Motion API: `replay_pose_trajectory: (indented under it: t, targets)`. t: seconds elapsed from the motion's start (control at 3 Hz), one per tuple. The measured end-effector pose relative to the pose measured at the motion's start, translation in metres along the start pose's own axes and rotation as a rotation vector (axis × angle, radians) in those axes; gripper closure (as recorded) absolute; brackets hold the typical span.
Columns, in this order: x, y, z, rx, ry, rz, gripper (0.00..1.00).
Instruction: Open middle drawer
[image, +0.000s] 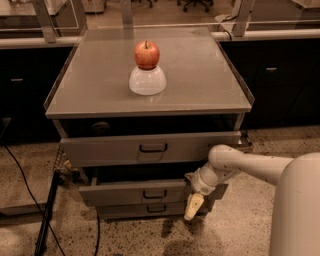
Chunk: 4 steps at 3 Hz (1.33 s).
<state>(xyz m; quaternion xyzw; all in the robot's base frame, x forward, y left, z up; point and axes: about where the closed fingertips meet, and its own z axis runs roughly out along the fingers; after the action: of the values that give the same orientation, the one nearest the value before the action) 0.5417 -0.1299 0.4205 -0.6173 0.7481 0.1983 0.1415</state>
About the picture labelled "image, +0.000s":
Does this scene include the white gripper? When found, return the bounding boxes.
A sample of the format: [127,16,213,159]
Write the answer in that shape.
[184,163,227,221]

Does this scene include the grey drawer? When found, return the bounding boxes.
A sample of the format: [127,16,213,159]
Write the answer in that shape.
[79,166,192,207]
[61,131,241,167]
[96,201,187,220]

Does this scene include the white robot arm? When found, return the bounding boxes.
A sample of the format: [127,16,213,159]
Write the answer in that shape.
[184,145,320,256]

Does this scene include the grey bottom drawer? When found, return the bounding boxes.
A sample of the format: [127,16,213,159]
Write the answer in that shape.
[96,201,187,220]

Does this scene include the grey top drawer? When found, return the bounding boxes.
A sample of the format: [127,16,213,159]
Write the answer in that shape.
[61,131,241,167]

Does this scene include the grey metal drawer cabinet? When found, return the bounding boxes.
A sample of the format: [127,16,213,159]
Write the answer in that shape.
[46,27,252,167]

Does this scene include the white upturned bowl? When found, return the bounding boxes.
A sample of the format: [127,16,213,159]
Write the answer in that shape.
[129,66,167,96]

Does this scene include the black metal bar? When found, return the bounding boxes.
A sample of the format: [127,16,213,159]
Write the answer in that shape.
[34,170,60,256]

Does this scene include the red apple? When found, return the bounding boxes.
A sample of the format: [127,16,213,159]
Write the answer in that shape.
[134,40,160,70]

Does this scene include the black office chair base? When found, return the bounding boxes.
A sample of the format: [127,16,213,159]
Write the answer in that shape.
[176,0,214,13]

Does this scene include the black floor cable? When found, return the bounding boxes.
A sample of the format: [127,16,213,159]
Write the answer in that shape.
[0,141,66,256]

